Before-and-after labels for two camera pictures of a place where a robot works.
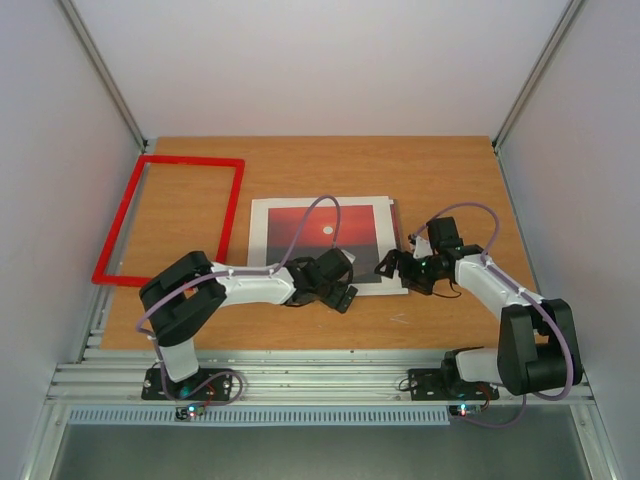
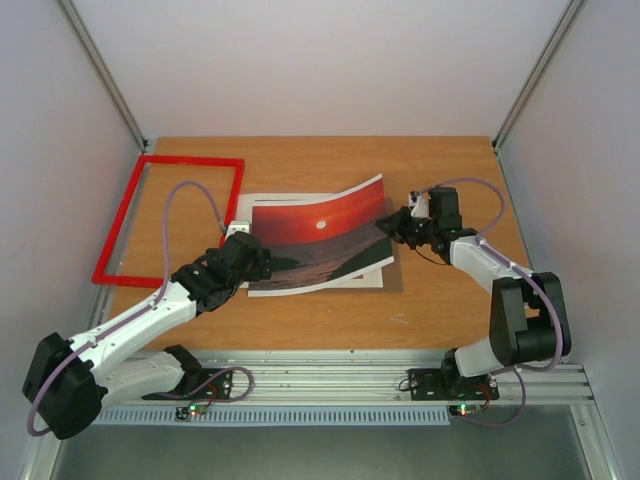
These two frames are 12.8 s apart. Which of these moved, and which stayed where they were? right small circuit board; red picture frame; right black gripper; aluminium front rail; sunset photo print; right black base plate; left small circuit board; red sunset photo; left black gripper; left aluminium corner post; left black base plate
Moved: red sunset photo; left black gripper; right black gripper; sunset photo print
Stayed: left black base plate; left aluminium corner post; right small circuit board; right black base plate; left small circuit board; red picture frame; aluminium front rail
